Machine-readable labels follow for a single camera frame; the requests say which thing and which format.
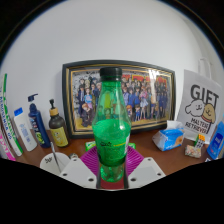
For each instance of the white green shuttlecock tube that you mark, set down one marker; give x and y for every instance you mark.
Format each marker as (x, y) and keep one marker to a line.
(8, 126)

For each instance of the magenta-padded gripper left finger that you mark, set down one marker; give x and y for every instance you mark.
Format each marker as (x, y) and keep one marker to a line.
(76, 170)

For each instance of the framed group photo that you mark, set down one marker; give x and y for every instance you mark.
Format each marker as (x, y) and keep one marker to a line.
(150, 96)

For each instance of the blue detergent bottle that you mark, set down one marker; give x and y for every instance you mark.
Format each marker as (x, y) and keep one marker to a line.
(216, 143)

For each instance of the small patterned box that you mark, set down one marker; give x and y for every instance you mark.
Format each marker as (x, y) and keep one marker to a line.
(193, 151)

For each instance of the blue tissue pack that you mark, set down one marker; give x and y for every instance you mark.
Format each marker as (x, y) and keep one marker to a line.
(170, 138)

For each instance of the brown pump bottle yellow label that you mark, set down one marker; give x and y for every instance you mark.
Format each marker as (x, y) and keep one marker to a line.
(59, 133)

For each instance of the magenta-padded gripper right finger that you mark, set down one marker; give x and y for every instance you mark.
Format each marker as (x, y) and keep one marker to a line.
(146, 170)

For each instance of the white spoon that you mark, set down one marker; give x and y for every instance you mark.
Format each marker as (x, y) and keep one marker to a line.
(56, 158)

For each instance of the white bottle with blue cap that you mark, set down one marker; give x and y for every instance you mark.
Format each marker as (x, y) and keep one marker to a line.
(26, 133)

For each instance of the dark floral paper cup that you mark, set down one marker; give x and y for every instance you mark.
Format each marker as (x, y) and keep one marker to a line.
(50, 163)

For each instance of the green plastic drink bottle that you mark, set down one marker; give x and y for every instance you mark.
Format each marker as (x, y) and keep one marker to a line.
(111, 130)

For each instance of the dark blue pump bottle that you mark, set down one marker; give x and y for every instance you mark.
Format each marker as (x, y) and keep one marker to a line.
(39, 130)

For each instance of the white paper gift bag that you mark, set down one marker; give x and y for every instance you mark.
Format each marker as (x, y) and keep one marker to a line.
(200, 106)

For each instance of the pink shuttlecock tube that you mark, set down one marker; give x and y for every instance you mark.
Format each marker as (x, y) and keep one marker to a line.
(6, 146)

